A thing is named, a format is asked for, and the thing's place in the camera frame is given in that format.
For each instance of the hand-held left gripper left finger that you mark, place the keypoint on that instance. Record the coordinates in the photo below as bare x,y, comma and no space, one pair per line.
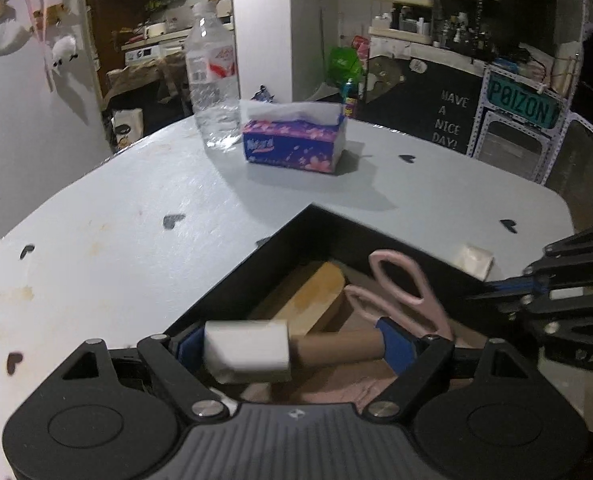
191,349

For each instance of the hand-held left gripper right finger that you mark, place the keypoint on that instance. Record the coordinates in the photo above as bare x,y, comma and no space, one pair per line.
396,345

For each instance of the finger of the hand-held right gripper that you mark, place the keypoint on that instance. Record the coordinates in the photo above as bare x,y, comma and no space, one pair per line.
591,265
526,310

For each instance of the pink eyelash curler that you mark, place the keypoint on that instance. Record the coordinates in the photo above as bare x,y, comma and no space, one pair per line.
431,305

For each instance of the cardboard tube with white paper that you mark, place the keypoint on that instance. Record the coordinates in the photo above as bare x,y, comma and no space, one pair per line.
246,352

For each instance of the black box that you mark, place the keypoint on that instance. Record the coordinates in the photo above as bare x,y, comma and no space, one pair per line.
336,237

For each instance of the small white block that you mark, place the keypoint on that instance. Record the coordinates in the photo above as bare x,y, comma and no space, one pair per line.
472,260

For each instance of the wooden block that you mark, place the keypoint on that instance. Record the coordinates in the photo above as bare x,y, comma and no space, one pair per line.
311,295

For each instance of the white perforated metal rack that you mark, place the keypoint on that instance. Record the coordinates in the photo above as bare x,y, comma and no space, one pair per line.
551,155

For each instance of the green sign plate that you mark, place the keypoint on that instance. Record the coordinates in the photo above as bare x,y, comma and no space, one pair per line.
521,102

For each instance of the purple floral tissue pack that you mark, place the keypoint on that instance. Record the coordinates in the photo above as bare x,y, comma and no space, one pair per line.
291,147

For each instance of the black lettered banner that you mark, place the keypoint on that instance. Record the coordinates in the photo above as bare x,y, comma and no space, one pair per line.
421,105

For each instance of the white paper bag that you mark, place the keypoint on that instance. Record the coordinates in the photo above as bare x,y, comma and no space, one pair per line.
126,127

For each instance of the colourful spray can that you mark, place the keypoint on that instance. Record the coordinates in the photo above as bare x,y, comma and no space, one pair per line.
350,97

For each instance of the clear plastic water bottle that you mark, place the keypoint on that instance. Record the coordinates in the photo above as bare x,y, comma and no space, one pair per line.
214,90

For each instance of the blue foil wrapper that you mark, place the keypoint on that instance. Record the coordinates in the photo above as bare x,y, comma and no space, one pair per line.
264,94

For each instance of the wooden bench with brown cloth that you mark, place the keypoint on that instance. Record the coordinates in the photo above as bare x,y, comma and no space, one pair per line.
141,77

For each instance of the green plastic bag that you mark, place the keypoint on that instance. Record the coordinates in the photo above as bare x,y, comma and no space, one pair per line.
345,65

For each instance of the white appliance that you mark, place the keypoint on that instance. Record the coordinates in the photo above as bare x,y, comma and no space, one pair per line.
151,52

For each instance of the wooden shelf with bottles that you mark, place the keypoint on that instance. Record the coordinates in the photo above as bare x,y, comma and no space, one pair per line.
401,15

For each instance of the white plush wall toy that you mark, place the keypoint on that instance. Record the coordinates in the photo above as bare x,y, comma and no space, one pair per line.
62,51

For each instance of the pink wall ribbons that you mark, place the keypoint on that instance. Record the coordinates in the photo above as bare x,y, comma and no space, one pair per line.
44,25

